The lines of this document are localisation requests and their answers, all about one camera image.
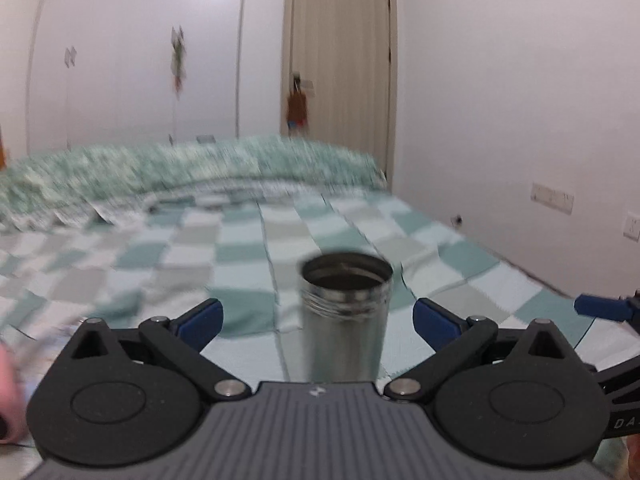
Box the stainless steel cup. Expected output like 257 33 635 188
299 252 394 382

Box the pink cup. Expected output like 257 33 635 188
0 344 27 444

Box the checkered teal bedspread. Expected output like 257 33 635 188
0 181 632 480

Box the green floral quilt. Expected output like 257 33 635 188
1 136 387 232

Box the orange wooden headboard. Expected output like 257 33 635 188
0 132 6 171

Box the green hanging ornament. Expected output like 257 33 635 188
170 27 186 96

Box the white wardrobe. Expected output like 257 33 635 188
26 0 243 154

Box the beige door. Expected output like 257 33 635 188
280 0 398 178

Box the white wall socket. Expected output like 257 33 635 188
530 183 575 216
623 212 640 242

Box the black door handle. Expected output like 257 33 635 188
292 73 314 96

